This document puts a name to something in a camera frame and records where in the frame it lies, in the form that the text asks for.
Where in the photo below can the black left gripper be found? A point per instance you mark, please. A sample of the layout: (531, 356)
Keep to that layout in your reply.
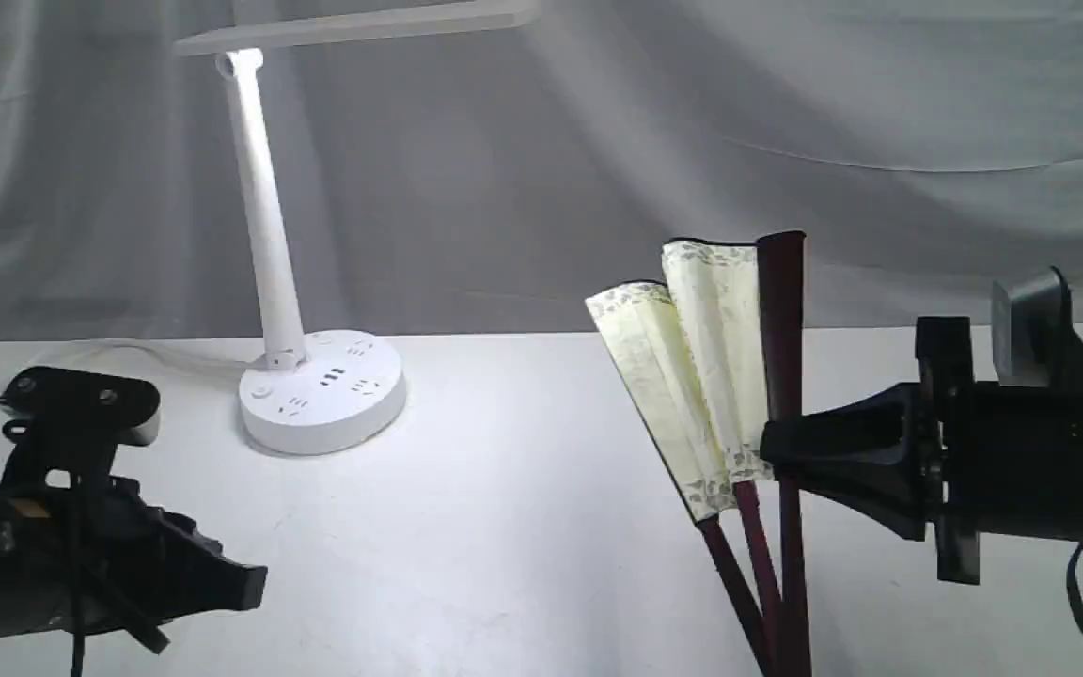
(112, 564)

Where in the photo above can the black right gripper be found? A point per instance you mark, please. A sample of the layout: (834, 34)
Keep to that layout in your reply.
(1004, 460)

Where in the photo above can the cream paper folding fan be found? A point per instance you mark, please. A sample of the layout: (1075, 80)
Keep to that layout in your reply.
(693, 351)

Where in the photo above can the white desk lamp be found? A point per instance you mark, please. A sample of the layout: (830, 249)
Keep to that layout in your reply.
(313, 394)

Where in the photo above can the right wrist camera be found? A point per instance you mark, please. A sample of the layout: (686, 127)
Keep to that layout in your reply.
(1032, 328)

